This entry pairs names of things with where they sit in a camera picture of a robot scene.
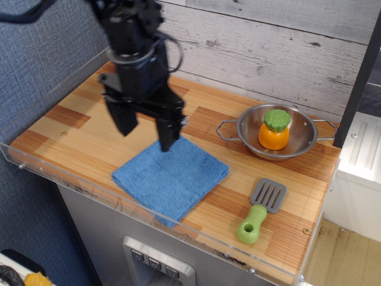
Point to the steel colander bowl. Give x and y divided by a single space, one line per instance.
303 132

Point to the silver dispenser button panel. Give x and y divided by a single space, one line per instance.
149 266

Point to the blue napkin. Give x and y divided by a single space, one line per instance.
170 183

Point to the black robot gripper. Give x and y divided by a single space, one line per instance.
143 88

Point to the orange toy carrot green top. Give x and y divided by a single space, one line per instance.
274 131

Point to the dark grey right post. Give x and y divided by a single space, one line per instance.
356 21

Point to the grey spatula green handle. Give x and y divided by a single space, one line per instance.
267 197

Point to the clear acrylic table guard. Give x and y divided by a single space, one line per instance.
54 121

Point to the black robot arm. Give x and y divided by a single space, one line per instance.
132 31

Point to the white side cabinet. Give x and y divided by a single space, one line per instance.
353 201

